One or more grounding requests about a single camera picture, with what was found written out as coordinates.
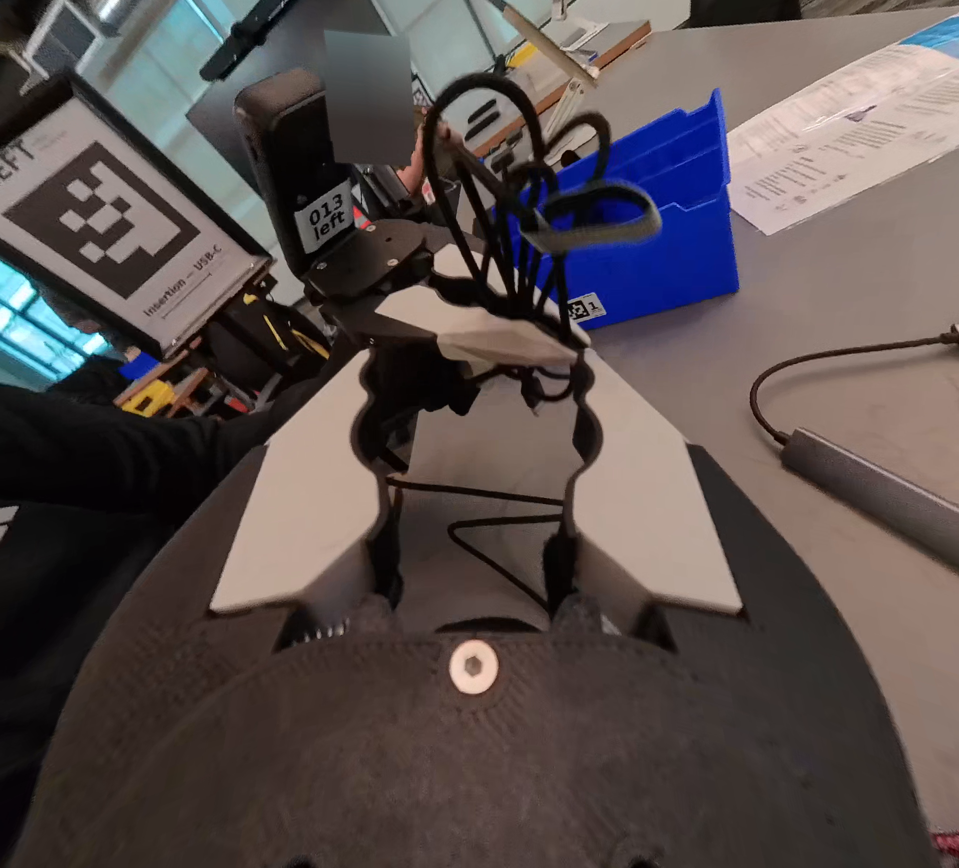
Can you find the grey usb hub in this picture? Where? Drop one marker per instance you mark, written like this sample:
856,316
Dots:
876,486

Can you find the person's left forearm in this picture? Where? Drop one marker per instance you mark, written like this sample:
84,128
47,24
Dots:
112,433

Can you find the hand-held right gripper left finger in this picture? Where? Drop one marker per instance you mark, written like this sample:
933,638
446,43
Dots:
315,508

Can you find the framed marker sign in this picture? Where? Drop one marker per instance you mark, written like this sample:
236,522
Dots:
97,209

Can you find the black webcam bar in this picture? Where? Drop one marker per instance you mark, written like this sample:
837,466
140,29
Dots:
247,29

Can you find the black monitor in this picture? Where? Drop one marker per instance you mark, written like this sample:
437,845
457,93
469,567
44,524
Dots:
330,6

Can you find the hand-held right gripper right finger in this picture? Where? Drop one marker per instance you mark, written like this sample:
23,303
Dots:
644,508

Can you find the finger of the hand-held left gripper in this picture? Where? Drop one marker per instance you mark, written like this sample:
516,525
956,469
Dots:
457,265
479,340

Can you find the printed paper sheet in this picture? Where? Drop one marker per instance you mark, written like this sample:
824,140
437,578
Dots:
839,134

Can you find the blue bin with white label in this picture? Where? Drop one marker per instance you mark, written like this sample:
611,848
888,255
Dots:
652,246

